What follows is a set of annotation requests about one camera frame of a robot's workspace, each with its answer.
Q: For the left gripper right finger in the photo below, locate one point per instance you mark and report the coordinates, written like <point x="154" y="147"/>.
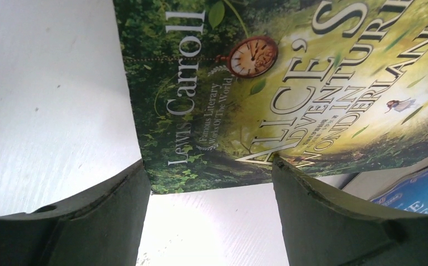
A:
<point x="323" y="225"/>

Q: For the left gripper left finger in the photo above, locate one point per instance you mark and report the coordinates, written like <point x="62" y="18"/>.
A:
<point x="98" y="226"/>

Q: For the blue Jane Eyre book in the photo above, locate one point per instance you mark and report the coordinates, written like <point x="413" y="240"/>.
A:
<point x="403" y="188"/>

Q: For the Alice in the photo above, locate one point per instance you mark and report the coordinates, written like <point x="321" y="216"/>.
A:
<point x="220" y="88"/>

